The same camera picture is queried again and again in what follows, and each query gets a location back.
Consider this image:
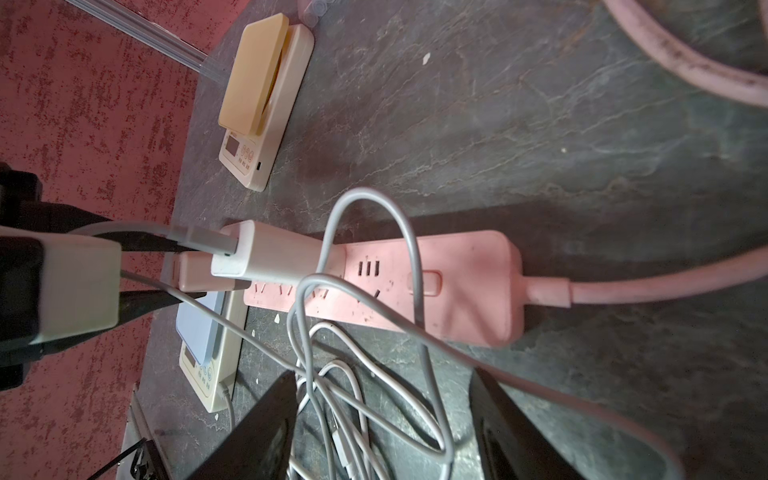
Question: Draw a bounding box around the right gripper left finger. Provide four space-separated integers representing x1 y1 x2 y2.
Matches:
190 371 298 479

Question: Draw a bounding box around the colourful highlighter pack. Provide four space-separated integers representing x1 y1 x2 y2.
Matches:
297 0 330 28

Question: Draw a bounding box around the grey usb cable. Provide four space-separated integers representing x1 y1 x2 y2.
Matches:
68 187 685 480

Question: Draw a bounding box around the white coiled usb cable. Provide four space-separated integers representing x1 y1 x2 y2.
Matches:
284 320 454 480

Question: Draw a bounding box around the beige kitchen scale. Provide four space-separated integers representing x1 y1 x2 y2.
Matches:
218 13 314 192

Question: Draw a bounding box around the white charger adapter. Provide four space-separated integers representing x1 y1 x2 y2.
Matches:
211 220 322 285

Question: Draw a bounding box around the pink power strip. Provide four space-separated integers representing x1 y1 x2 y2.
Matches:
242 229 571 349

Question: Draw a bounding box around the pink charger adapter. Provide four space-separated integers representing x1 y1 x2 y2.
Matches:
171 251 251 292

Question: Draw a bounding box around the blue top kitchen scale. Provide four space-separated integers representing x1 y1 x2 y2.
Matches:
175 303 242 413

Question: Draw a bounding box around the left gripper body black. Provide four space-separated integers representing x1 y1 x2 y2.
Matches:
1 162 44 390

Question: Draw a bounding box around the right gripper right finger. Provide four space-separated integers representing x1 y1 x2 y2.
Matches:
469 369 583 480

